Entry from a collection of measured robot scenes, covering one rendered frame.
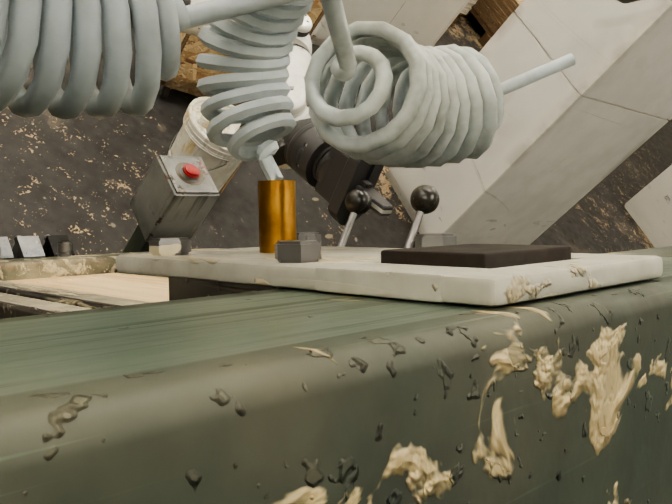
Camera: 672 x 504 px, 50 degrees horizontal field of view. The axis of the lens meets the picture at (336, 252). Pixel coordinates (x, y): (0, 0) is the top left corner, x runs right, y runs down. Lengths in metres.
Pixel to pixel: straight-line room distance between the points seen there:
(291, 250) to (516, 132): 3.25
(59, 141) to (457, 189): 1.84
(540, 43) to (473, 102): 3.12
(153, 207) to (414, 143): 1.36
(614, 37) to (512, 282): 3.14
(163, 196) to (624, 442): 1.48
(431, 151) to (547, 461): 0.22
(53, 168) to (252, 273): 2.67
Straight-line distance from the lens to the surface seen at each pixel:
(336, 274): 0.21
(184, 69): 3.35
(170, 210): 1.64
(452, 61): 0.38
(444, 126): 0.37
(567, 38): 3.42
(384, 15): 4.76
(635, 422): 0.23
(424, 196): 0.93
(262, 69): 0.30
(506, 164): 3.48
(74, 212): 2.78
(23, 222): 2.68
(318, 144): 1.09
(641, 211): 6.08
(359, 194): 1.02
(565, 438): 0.19
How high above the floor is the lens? 1.96
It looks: 36 degrees down
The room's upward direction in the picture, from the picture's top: 41 degrees clockwise
